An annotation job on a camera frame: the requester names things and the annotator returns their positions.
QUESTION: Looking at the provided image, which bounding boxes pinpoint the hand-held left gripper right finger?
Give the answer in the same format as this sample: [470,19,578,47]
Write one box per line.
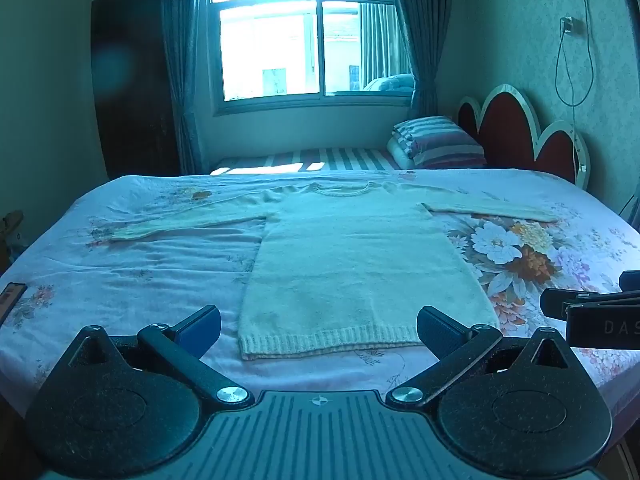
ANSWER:
[385,305,576,408]

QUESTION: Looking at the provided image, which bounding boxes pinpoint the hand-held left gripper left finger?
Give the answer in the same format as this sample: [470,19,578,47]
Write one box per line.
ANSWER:
[67,305,253,408]

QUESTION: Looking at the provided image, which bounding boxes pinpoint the cream knitted sweater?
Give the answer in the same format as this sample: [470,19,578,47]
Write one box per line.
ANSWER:
[109,180,560,361]

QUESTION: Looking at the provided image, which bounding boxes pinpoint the floral bed sheet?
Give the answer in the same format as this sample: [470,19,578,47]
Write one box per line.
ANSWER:
[0,169,640,418]

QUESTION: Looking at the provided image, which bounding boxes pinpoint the red scalloped headboard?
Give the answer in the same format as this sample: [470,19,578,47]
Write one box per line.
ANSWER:
[457,84,591,191]

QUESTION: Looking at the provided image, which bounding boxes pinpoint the white folded quilt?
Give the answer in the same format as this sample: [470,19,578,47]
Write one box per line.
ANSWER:
[387,136,417,171]

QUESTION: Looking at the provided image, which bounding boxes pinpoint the striped pillow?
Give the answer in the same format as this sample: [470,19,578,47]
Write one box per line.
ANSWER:
[392,116,487,170]

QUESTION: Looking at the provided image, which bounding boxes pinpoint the dark flat rectangular object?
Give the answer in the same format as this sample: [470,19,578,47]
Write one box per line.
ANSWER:
[0,282,28,327]

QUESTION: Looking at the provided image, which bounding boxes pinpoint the striped mattress sheet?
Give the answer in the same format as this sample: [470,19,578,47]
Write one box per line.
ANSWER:
[210,147,401,177]

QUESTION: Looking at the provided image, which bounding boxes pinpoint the brown object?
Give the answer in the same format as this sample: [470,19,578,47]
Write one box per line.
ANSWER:
[0,210,25,261]

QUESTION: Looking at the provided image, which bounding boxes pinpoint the dark wooden wardrobe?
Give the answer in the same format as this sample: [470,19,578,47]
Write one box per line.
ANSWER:
[91,0,182,181]

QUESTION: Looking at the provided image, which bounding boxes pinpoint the blue quilt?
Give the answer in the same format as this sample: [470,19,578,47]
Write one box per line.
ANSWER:
[362,74,416,94]

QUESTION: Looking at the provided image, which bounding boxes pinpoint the blue curtain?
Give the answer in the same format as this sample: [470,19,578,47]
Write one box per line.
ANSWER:
[386,0,457,121]
[160,0,215,176]

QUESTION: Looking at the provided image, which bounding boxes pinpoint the window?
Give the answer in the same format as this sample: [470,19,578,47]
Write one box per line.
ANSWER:
[207,0,415,117]

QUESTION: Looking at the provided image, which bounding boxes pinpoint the sheer curtain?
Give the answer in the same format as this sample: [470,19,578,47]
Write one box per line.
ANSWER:
[359,0,413,91]

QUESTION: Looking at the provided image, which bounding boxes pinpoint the black wall cable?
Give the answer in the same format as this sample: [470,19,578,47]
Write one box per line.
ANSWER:
[554,0,597,109]

